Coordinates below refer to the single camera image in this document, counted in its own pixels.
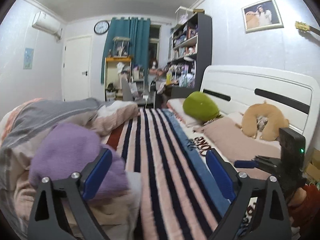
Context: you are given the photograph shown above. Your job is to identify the dark grey bookshelf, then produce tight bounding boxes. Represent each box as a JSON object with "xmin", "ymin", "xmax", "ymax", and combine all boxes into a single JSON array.
[{"xmin": 167, "ymin": 12, "xmax": 213, "ymax": 88}]

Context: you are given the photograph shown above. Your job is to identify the cardboard box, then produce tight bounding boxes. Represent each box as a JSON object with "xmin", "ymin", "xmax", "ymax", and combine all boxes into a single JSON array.
[{"xmin": 304, "ymin": 149, "xmax": 320, "ymax": 183}]

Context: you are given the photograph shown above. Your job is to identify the dark desk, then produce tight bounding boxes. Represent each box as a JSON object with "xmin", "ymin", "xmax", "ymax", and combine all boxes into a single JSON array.
[{"xmin": 154, "ymin": 85, "xmax": 200, "ymax": 108}]

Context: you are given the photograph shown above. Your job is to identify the white frame box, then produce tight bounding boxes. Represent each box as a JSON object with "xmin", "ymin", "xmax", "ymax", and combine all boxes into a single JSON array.
[{"xmin": 174, "ymin": 5, "xmax": 198, "ymax": 27}]

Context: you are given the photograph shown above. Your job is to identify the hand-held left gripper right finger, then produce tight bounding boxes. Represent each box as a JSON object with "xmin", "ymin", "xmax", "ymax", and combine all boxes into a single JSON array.
[{"xmin": 205, "ymin": 149, "xmax": 292, "ymax": 240}]

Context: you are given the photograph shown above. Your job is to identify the round wall clock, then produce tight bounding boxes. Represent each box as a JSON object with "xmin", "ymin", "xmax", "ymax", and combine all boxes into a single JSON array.
[{"xmin": 94, "ymin": 20, "xmax": 110, "ymax": 34}]

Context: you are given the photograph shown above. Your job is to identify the striped bed sheet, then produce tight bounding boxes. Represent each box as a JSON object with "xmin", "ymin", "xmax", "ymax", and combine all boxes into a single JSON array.
[{"xmin": 102, "ymin": 107, "xmax": 253, "ymax": 240}]

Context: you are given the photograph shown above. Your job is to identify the person's right hand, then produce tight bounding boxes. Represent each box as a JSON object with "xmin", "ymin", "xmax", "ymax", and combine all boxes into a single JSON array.
[{"xmin": 287, "ymin": 187, "xmax": 308, "ymax": 207}]

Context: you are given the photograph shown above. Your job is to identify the pink pillow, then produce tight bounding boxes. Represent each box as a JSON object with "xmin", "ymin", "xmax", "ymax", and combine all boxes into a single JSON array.
[{"xmin": 200, "ymin": 116, "xmax": 282, "ymax": 180}]

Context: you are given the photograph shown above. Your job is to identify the person's right forearm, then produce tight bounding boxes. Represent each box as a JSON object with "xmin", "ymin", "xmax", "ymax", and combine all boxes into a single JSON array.
[{"xmin": 287, "ymin": 184, "xmax": 320, "ymax": 228}]

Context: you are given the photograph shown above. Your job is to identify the white bed headboard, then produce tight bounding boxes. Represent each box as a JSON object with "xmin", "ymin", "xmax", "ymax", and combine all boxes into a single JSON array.
[{"xmin": 200, "ymin": 65, "xmax": 317, "ymax": 155}]

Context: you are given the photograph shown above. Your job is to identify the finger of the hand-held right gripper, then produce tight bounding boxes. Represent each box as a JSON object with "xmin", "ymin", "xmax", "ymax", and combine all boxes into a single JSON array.
[{"xmin": 234, "ymin": 159, "xmax": 259, "ymax": 168}]

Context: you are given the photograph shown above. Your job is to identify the small wall poster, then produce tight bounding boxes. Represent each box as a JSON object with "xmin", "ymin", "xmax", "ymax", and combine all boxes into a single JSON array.
[{"xmin": 23, "ymin": 48, "xmax": 34, "ymax": 70}]

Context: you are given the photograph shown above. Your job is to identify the small white cart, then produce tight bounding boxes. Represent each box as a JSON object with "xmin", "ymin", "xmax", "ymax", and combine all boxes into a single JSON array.
[{"xmin": 132, "ymin": 67, "xmax": 145, "ymax": 98}]

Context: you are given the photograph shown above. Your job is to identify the purple knit cardigan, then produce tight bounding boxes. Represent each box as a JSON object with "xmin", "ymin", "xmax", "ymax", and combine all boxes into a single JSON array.
[{"xmin": 28, "ymin": 122, "xmax": 129, "ymax": 202}]

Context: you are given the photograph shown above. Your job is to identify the window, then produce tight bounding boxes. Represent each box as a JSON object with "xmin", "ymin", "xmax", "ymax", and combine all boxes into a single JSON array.
[{"xmin": 149, "ymin": 24, "xmax": 163, "ymax": 60}]

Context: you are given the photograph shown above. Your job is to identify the white pillow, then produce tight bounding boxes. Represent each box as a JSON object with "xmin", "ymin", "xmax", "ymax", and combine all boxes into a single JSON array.
[{"xmin": 166, "ymin": 98, "xmax": 200, "ymax": 127}]

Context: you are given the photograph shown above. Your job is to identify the white door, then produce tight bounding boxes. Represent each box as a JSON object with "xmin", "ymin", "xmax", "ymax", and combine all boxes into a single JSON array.
[{"xmin": 61, "ymin": 35, "xmax": 93, "ymax": 102}]

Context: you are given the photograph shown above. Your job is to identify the cream fleece garment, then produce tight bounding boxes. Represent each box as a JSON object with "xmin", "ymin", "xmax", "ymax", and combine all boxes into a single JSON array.
[{"xmin": 12, "ymin": 170, "xmax": 142, "ymax": 240}]

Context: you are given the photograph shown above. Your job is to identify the guitar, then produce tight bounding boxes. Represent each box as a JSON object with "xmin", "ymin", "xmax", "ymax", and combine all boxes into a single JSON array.
[{"xmin": 294, "ymin": 21, "xmax": 320, "ymax": 37}]

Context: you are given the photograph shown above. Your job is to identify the green plush pillow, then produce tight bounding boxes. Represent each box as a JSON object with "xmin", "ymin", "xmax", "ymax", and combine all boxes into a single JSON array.
[{"xmin": 182, "ymin": 91, "xmax": 220, "ymax": 122}]

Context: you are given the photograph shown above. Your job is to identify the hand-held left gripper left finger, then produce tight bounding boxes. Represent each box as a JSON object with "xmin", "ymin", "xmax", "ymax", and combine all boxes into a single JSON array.
[{"xmin": 27, "ymin": 148, "xmax": 113, "ymax": 240}]

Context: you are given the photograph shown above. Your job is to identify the wig on mannequin head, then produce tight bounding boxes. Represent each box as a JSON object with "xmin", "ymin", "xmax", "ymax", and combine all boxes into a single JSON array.
[{"xmin": 149, "ymin": 57, "xmax": 159, "ymax": 75}]

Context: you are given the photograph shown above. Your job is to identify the small grey plush toy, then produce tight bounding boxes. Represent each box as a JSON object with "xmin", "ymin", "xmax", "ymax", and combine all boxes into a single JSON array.
[{"xmin": 256, "ymin": 115, "xmax": 269, "ymax": 132}]

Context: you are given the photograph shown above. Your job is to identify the tan bear neck pillow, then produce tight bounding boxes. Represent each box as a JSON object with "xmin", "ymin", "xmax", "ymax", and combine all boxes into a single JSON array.
[{"xmin": 241, "ymin": 100, "xmax": 290, "ymax": 141}]

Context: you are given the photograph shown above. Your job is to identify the grey chair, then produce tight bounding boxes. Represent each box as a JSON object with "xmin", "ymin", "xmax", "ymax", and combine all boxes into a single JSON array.
[{"xmin": 121, "ymin": 76, "xmax": 148, "ymax": 105}]

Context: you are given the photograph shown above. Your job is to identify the white air conditioner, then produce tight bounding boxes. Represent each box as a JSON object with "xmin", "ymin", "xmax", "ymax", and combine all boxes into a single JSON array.
[{"xmin": 32, "ymin": 11, "xmax": 62, "ymax": 40}]

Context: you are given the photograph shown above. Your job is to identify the grey and pink quilt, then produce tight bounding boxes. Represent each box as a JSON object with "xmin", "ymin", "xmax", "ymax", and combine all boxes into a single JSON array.
[{"xmin": 0, "ymin": 97, "xmax": 140, "ymax": 230}]

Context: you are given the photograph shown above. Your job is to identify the teal curtain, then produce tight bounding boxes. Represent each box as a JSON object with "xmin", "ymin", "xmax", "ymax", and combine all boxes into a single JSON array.
[{"xmin": 100, "ymin": 17, "xmax": 152, "ymax": 84}]

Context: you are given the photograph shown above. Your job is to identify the glass display case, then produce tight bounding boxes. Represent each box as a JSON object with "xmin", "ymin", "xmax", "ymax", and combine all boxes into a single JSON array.
[{"xmin": 112, "ymin": 37, "xmax": 131, "ymax": 57}]

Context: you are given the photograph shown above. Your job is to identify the yellow shelf unit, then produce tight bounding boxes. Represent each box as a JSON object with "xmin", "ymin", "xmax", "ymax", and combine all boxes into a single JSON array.
[{"xmin": 104, "ymin": 56, "xmax": 132, "ymax": 102}]

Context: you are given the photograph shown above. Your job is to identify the framed photo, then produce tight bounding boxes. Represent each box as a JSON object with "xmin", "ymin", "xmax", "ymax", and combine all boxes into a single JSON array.
[{"xmin": 241, "ymin": 0, "xmax": 285, "ymax": 34}]

